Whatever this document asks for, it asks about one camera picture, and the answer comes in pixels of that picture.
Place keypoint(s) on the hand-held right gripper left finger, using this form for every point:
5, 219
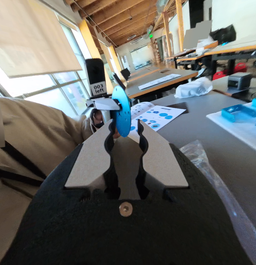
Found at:
88, 163

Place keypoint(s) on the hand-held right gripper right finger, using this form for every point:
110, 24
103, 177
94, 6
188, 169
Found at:
165, 163

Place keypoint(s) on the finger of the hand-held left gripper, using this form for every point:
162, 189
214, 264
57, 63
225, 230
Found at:
105, 104

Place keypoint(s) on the blue round metal plate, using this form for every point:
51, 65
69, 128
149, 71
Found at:
122, 111

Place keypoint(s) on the person's left hand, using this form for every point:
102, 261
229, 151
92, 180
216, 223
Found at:
97, 117

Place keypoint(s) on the black office chair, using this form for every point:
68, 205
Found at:
125, 74

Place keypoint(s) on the small white printed sheet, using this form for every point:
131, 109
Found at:
142, 108

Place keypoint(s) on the wooden office table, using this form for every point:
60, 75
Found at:
223, 50
144, 87

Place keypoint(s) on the white instruction sheet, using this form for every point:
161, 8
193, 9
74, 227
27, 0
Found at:
161, 118

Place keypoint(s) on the large glass window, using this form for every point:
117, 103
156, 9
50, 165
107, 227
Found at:
47, 87

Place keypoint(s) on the white paper sheet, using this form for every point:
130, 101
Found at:
159, 81

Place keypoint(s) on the clear plastic bag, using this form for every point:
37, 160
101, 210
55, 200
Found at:
223, 186

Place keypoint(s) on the white plastic bag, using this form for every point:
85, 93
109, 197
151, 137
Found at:
192, 89

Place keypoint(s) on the white foam sheet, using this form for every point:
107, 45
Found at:
239, 128

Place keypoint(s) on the red storage crate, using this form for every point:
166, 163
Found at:
219, 76
240, 68

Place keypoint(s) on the grey device with display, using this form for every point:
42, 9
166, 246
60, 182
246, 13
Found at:
239, 80

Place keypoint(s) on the black bag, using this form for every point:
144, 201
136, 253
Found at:
223, 34

